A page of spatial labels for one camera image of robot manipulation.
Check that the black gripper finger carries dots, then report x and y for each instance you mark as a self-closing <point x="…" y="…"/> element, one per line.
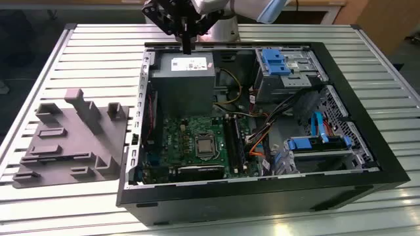
<point x="203" y="24"/>
<point x="160" y="17"/>

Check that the blue RAM stick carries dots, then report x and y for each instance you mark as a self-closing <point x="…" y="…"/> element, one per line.
<point x="59" y="158"/>

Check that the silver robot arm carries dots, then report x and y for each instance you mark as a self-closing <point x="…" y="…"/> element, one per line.
<point x="224" y="29"/>

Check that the black RAM slot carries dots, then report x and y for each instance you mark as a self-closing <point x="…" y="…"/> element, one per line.
<point x="229" y="142"/>

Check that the blue plastic drive latch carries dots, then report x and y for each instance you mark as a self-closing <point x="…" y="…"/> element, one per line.
<point x="273" y="61"/>

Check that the grey power supply unit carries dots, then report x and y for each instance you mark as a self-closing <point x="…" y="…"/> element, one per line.
<point x="180" y="91"/>

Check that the metal drive cage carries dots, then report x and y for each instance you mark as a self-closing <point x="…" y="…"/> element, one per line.
<point x="295" y="83"/>

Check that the green motherboard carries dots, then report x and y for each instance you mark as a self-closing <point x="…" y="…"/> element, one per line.
<point x="177" y="127"/>

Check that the silver CPU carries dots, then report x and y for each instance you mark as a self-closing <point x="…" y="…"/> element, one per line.
<point x="204" y="147"/>

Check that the brown wooden cabinet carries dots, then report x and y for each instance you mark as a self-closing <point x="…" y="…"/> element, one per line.
<point x="384" y="22"/>

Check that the grey parts rack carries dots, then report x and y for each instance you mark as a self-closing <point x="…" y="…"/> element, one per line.
<point x="75" y="137"/>

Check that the hard disk in blue carrier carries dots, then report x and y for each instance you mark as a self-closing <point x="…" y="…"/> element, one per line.
<point x="303" y="143"/>

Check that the black graphics card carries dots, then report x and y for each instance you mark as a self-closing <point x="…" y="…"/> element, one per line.
<point x="200" y="173"/>

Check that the grey metal disk bay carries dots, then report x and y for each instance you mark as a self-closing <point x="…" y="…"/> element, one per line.
<point x="323" y="153"/>

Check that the black PC case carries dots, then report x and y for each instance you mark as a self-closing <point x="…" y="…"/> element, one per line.
<point x="229" y="204"/>

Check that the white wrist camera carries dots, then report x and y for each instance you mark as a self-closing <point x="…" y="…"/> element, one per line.
<point x="207" y="6"/>

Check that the white desk frame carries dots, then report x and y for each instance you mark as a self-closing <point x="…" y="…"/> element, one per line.
<point x="333" y="14"/>

